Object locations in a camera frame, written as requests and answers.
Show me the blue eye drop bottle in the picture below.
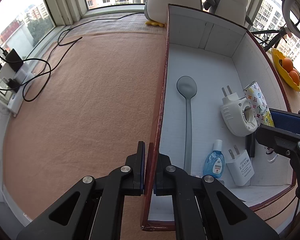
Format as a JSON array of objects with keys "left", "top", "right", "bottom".
[{"left": 203, "top": 139, "right": 225, "bottom": 179}]

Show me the white usb wall charger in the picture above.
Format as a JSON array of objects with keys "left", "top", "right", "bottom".
[{"left": 226, "top": 145, "right": 255, "bottom": 186}]

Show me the patterned lighter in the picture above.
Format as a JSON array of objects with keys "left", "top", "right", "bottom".
[{"left": 243, "top": 81, "right": 274, "bottom": 158}]

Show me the white round plug-in device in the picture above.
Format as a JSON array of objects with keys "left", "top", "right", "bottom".
[{"left": 220, "top": 86, "right": 257, "bottom": 137}]

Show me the red white cardboard box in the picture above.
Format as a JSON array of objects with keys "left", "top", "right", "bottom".
[{"left": 141, "top": 5, "right": 291, "bottom": 231}]

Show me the grey translucent spoon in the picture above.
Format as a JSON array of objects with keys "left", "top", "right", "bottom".
[{"left": 176, "top": 76, "right": 197, "bottom": 174}]

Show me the orange fruit front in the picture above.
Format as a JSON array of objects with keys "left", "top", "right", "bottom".
[{"left": 289, "top": 69, "right": 300, "bottom": 86}]

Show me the orange fruit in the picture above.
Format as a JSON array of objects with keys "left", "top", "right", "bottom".
[
  {"left": 282, "top": 57, "right": 294, "bottom": 72},
  {"left": 289, "top": 69, "right": 300, "bottom": 86}
]

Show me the orange fruit middle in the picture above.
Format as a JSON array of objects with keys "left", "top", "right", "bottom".
[{"left": 282, "top": 57, "right": 294, "bottom": 72}]

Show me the yellow leaf-shaped fruit tray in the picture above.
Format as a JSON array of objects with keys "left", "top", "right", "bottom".
[{"left": 271, "top": 48, "right": 300, "bottom": 92}]

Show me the pink felt mat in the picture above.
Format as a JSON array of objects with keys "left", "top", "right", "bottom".
[{"left": 1, "top": 31, "right": 300, "bottom": 240}]

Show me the small plush penguin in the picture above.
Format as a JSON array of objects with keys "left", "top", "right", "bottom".
[{"left": 203, "top": 0, "right": 253, "bottom": 26}]

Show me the white power strip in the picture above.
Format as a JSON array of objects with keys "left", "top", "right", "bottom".
[{"left": 0, "top": 62, "right": 34, "bottom": 117}]

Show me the black power adapter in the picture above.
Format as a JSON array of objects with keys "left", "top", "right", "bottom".
[{"left": 5, "top": 49, "right": 24, "bottom": 72}]

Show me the white ring light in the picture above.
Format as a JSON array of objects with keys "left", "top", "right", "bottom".
[{"left": 282, "top": 0, "right": 300, "bottom": 43}]

